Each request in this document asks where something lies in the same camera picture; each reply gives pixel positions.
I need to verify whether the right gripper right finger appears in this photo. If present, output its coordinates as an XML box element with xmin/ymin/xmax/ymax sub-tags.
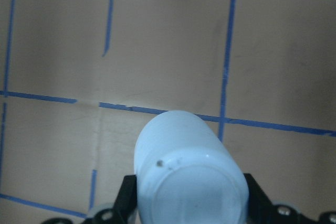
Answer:
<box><xmin>244</xmin><ymin>173</ymin><xmax>274</xmax><ymax>224</ymax></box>

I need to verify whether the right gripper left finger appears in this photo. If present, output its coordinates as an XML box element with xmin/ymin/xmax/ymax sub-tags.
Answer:
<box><xmin>112</xmin><ymin>175</ymin><xmax>138</xmax><ymax>224</ymax></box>

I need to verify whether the light blue cup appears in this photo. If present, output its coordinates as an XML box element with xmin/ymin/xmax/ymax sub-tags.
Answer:
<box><xmin>134</xmin><ymin>111</ymin><xmax>249</xmax><ymax>223</ymax></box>

